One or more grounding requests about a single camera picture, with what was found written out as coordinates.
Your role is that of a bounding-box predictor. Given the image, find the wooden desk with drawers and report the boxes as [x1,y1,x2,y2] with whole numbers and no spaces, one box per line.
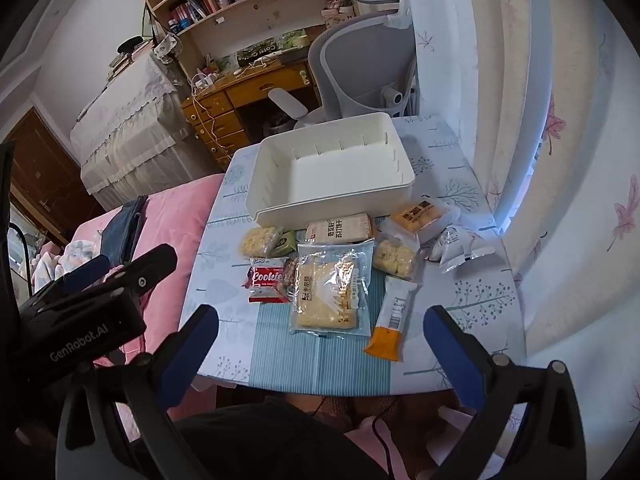
[180,57,321,171]

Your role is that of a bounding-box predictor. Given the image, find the floral curtain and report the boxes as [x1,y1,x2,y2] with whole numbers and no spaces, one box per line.
[400,0,640,361]

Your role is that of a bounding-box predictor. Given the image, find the red cookie packet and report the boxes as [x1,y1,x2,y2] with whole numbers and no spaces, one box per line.
[244,256,291,305]

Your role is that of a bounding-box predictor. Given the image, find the white snack packet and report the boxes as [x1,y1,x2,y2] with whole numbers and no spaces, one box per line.
[425,225,496,275]

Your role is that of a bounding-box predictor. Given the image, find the clear packet of yellow puffs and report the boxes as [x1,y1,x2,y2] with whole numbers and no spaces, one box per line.
[239,226,281,257]
[371,232,421,281]

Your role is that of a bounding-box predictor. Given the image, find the black metal frame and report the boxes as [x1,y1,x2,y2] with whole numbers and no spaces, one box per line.
[0,141,16,281]

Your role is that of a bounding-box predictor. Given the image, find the waste bin with bag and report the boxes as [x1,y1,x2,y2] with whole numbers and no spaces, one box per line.
[262,110,296,136]

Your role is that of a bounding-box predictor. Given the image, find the floral fabric bag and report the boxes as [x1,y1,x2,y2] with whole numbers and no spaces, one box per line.
[151,32,183,63]

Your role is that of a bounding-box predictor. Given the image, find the small nut snack packet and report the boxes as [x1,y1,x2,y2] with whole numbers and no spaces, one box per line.
[270,258,299,303]

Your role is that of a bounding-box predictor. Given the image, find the person's dark clothing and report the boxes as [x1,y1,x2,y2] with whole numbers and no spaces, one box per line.
[130,400,391,480]

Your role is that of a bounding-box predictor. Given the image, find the blue jeans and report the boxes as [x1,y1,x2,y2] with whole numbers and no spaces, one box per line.
[99,195,149,268]

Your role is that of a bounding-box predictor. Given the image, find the orange cake packet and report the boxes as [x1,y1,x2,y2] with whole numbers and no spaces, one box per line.
[387,197,458,246]

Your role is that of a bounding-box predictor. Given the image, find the green snack packet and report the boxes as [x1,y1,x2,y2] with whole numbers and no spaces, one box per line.
[274,229,299,256]

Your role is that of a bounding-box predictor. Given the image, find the white charging cable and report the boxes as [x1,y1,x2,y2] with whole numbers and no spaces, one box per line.
[187,72,221,161]

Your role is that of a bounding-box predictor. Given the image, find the lace covered cabinet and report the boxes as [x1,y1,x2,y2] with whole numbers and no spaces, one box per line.
[69,50,226,211]

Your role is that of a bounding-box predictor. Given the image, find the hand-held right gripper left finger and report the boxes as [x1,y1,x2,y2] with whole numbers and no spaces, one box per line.
[55,304,221,480]

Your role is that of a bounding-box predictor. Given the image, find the grey office chair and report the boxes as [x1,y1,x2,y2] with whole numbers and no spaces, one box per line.
[267,0,421,133]

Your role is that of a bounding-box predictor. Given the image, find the white plastic storage box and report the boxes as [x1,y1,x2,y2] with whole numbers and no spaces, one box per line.
[245,112,416,228]

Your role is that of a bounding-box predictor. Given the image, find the pink blanket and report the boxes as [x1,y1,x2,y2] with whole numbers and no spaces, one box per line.
[30,172,226,421]

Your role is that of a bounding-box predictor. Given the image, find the wooden bookshelf with books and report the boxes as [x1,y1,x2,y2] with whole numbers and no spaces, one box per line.
[135,0,361,68]

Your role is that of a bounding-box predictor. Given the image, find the orange white bar packet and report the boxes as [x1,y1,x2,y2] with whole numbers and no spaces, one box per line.
[363,277,418,362]

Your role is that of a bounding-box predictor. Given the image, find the beige cracker packet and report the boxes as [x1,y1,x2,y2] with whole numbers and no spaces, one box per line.
[304,212,375,246]

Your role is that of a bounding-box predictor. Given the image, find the black cable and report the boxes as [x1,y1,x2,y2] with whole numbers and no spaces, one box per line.
[300,395,401,480]

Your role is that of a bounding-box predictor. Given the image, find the doll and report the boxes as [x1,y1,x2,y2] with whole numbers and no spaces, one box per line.
[320,0,356,28]

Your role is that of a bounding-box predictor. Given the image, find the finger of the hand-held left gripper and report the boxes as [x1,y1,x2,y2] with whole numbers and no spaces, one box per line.
[97,243,179,306]
[35,254,111,301]

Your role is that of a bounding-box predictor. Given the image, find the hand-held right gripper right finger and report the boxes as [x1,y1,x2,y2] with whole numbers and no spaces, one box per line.
[422,305,588,480]

